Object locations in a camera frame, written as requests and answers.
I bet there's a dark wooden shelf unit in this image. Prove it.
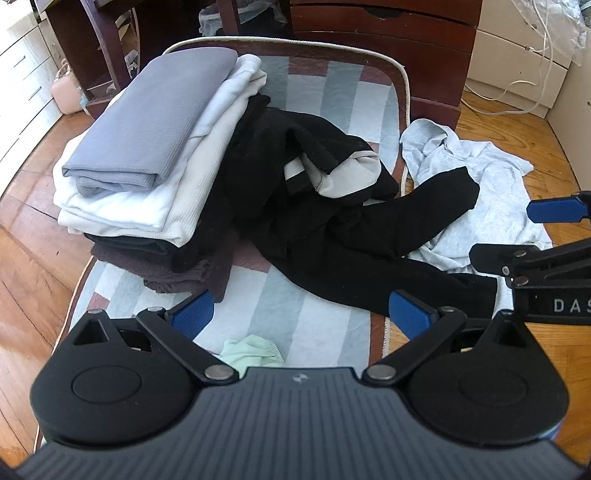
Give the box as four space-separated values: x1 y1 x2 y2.
46 0 241 118

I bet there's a dark grey folded garment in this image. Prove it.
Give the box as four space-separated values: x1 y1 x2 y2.
83 232 185 261

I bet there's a cream cabinet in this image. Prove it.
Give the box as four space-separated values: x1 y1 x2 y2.
464 0 583 118

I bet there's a striped rug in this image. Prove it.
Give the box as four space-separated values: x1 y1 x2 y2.
34 37 411 455

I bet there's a white cable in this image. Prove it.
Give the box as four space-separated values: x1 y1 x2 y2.
455 0 555 114

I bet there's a black jacket white lining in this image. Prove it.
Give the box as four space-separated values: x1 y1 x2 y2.
222 93 402 259

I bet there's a grey folded cloth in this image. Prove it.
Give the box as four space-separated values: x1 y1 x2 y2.
61 46 238 197

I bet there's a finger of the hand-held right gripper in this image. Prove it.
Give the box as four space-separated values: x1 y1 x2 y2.
526 191 591 223
468 240 591 289

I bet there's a brown folded garment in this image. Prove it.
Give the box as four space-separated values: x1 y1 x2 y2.
90 244 237 304

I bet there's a white folded shirt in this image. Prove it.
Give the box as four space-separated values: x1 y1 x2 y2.
52 54 269 232

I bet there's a mint green cloth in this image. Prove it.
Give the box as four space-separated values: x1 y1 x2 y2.
217 335 283 377

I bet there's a black garment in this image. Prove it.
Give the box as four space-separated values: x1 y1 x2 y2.
259 166 500 320

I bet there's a cream ribbed folded garment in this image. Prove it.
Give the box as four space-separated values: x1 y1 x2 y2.
58 108 252 248

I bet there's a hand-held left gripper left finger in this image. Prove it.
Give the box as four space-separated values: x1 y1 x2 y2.
69 292 238 384

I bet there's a grey cloth pile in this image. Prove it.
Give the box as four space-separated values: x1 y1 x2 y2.
198 0 289 35

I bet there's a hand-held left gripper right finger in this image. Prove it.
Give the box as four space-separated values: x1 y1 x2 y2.
362 290 532 384

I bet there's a dark wooden dresser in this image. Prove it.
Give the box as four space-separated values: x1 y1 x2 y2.
288 0 476 121

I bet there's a clear plastic bag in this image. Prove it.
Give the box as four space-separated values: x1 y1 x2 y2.
531 0 591 70

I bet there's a light grey shirt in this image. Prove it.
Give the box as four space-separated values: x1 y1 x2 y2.
399 117 552 273

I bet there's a pink container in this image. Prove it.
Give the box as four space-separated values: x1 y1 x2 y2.
51 60 86 114

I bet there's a white drawer cabinet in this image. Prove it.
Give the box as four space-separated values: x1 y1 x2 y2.
0 0 65 195

